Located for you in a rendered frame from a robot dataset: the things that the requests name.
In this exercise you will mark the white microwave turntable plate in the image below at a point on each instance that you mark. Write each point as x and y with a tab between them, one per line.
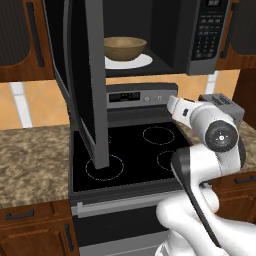
141	61

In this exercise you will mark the brown base cupboard door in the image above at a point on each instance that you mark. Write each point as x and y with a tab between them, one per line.
33	241
238	206

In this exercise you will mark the black microwave oven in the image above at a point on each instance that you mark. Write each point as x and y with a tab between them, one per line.
186	30

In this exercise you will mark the brown wall cupboard door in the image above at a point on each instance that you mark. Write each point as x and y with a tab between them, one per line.
245	33
16	40

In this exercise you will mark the black microwave door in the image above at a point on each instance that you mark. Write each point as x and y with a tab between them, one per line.
83	73

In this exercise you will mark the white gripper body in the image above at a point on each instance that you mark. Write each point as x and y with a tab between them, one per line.
174	105

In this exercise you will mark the brown wooden bowl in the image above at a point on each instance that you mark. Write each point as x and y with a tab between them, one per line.
124	48

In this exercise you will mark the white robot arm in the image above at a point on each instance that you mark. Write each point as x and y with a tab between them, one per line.
213	160

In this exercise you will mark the black oven door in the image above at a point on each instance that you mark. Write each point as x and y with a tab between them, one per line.
116	226

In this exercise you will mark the brown wooden drawer front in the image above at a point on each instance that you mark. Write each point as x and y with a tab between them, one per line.
226	181
43	213

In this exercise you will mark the grey toaster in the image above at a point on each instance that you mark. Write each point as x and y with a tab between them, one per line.
230	106

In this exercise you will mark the round silver stove knob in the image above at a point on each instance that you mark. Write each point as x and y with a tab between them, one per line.
146	99
159	98

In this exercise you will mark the black glass-top stove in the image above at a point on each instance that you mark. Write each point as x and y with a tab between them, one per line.
140	150

